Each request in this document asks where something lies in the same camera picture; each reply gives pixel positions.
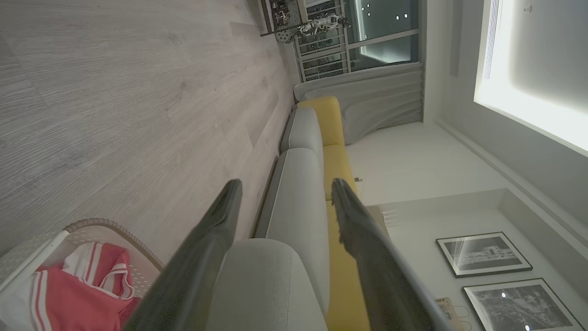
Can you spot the white perforated laundry basket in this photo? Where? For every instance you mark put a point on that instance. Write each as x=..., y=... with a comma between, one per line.
x=18, y=257

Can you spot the grey curtain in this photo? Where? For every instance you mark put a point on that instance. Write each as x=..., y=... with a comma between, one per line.
x=381, y=105

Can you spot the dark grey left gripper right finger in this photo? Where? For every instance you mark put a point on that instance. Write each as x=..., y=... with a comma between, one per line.
x=386, y=285

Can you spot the small black framed picture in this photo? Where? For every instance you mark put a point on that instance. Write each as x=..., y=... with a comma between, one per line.
x=482, y=255

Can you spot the grey and yellow sofa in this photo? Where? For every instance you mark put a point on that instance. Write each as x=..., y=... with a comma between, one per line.
x=298, y=207

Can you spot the white humanoid robot on wheels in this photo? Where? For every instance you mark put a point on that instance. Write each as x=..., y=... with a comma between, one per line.
x=317, y=25

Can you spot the wooden table with metal legs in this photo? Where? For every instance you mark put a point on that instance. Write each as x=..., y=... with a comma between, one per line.
x=265, y=18

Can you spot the large black framed picture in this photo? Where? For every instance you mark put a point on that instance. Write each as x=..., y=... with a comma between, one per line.
x=519, y=308

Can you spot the white balcony railing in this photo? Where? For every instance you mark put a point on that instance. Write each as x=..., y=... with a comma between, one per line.
x=321, y=50

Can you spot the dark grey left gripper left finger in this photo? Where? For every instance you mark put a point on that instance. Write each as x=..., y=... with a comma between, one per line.
x=193, y=276

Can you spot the beige wall controller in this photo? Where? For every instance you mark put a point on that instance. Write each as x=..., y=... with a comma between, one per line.
x=445, y=308

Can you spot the red white striped garment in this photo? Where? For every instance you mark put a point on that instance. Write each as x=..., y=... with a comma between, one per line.
x=69, y=299

